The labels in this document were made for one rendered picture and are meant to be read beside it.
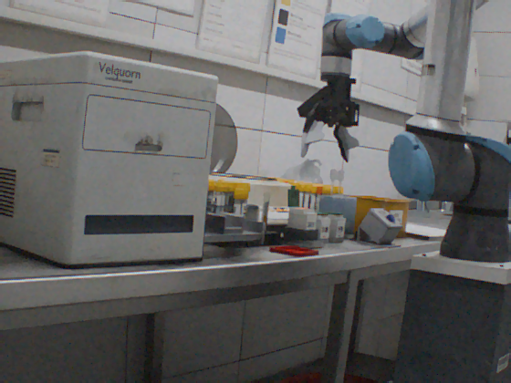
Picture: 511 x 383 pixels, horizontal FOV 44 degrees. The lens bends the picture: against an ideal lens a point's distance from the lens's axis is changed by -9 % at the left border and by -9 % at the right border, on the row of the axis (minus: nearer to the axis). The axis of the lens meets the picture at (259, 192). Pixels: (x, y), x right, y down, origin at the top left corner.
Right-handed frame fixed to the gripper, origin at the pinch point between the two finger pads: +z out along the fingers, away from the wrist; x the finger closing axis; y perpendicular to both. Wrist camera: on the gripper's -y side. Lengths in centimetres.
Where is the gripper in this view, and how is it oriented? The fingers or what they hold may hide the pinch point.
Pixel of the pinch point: (323, 160)
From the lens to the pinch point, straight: 158.7
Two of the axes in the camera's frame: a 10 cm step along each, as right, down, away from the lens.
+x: 7.6, 0.4, 6.5
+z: -0.8, 10.0, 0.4
